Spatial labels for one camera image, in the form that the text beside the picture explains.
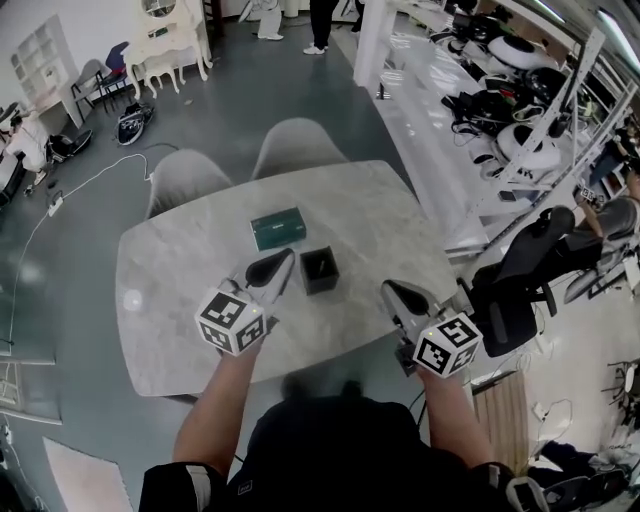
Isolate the white cubby shelf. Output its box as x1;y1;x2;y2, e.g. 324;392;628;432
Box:
9;14;84;127

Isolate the person's left forearm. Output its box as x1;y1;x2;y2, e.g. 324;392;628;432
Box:
172;344;267;477

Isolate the white round robot shell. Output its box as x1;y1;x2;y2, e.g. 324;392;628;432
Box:
493;122;562;172

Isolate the pile of black cables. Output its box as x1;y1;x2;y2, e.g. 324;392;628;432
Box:
441;86;507;140

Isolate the black bag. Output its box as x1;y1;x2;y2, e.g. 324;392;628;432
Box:
116;101;154;147

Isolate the grey shell chair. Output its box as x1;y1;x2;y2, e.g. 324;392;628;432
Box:
144;148;236;222
249;117;352;182

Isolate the glass side table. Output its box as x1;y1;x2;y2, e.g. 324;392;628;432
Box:
0;343;65;427

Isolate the grey metal-legged chair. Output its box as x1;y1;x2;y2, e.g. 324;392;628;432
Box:
69;58;109;119

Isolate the black backpack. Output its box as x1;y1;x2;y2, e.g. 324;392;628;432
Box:
46;129;94;164

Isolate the teal cardboard box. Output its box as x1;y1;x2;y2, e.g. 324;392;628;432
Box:
249;205;308;253

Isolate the white vanity table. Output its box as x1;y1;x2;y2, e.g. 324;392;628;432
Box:
121;0;214;100

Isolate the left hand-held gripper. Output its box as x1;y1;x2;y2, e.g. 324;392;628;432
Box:
193;247;297;358

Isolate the person's right forearm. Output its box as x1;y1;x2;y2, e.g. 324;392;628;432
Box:
416;367;502;472

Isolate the blue metal-legged chair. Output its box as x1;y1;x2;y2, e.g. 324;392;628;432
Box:
101;41;133;102

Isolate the white power cable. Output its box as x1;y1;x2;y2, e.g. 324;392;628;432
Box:
8;153;152;347

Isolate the white marble table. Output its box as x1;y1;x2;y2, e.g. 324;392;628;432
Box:
443;0;640;242

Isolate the black office chair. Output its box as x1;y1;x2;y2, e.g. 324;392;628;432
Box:
468;204;577;359

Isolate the wooden slatted bench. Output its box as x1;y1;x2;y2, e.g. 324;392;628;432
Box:
471;371;532;477

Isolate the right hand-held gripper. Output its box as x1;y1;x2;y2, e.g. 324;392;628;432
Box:
380;281;485;379

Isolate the small black box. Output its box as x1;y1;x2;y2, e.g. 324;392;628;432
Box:
298;244;341;297

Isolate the person's black shirt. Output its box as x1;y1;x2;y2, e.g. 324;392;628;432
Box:
138;393;552;512

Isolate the pink floor mat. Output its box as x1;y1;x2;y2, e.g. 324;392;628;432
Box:
41;436;137;512

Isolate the black swivel chair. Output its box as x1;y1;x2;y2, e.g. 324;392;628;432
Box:
529;467;632;512

